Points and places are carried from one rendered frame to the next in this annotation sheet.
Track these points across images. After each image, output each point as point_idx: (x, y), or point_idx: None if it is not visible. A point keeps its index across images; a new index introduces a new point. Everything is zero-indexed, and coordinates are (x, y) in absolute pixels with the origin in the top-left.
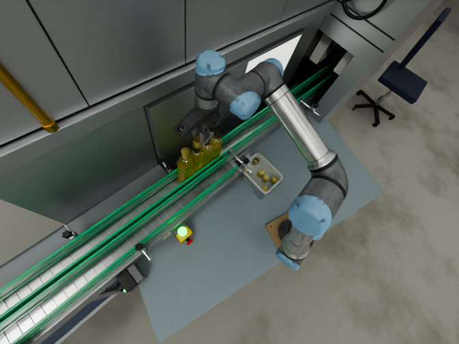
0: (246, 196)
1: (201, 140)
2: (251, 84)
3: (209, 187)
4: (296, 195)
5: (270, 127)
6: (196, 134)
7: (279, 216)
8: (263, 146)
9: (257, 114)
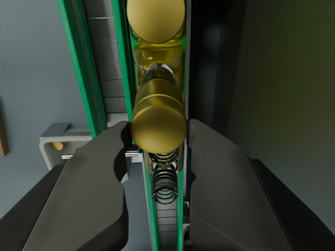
0: (72, 106)
1: (101, 154)
2: None
3: (71, 40)
4: (32, 174)
5: (150, 226)
6: (191, 146)
7: (7, 128)
8: (141, 187)
9: (179, 238)
